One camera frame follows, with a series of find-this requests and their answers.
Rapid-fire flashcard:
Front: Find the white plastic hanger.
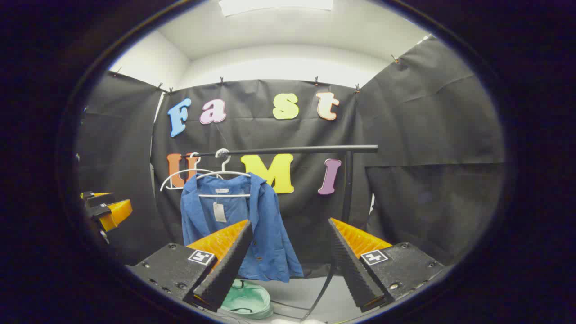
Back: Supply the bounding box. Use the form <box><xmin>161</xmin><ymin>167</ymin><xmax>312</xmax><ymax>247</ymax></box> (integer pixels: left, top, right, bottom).
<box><xmin>196</xmin><ymin>148</ymin><xmax>252</xmax><ymax>199</ymax></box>
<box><xmin>160</xmin><ymin>152</ymin><xmax>217</xmax><ymax>192</ymax></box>

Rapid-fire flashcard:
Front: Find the green laundry hamper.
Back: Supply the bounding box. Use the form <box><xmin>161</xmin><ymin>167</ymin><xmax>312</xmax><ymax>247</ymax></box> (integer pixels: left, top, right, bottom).
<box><xmin>220</xmin><ymin>278</ymin><xmax>274</xmax><ymax>320</ymax></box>

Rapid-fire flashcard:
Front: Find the black backdrop cloth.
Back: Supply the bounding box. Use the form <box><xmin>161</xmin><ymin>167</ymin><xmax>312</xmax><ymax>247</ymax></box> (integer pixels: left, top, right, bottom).
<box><xmin>76</xmin><ymin>35</ymin><xmax>507</xmax><ymax>279</ymax></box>

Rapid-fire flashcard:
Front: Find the blue corduroy shirt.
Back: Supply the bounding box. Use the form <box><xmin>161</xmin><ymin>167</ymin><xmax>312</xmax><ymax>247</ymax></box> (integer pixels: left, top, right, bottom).
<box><xmin>180</xmin><ymin>172</ymin><xmax>304</xmax><ymax>283</ymax></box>

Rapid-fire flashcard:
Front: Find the black metal clothes rack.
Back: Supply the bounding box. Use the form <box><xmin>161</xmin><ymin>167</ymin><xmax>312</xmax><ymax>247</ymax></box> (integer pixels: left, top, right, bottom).
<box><xmin>180</xmin><ymin>144</ymin><xmax>378</xmax><ymax>321</ymax></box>

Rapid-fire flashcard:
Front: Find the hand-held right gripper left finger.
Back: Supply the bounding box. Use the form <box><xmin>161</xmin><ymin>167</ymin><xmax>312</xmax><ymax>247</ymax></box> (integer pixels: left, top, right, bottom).
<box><xmin>126</xmin><ymin>219</ymin><xmax>254</xmax><ymax>312</ymax></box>

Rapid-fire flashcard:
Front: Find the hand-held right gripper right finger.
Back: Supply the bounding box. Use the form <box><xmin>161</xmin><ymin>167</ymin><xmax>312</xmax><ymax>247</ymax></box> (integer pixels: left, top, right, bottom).
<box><xmin>328</xmin><ymin>218</ymin><xmax>445</xmax><ymax>313</ymax></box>

